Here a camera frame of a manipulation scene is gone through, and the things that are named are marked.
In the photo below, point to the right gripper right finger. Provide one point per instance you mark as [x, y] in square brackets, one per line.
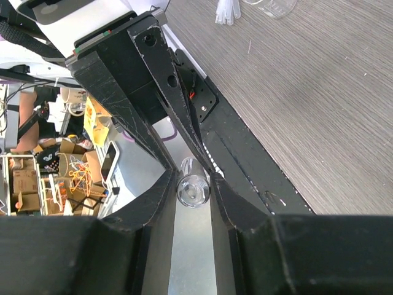
[248, 255]

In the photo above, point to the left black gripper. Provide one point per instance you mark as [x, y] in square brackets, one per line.
[129, 69]

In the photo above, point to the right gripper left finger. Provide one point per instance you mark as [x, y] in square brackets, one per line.
[138, 258]

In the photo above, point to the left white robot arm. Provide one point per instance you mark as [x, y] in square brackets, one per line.
[48, 12]

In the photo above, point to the white mug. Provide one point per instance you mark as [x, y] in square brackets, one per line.
[73, 95]

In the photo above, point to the smartphone on bench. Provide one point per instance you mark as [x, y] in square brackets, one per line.
[109, 162]

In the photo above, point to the cardboard boxes clutter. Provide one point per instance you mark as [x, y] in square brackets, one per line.
[59, 177]

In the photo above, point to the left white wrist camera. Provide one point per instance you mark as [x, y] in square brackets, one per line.
[69, 29]

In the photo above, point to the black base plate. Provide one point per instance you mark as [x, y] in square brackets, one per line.
[233, 149]

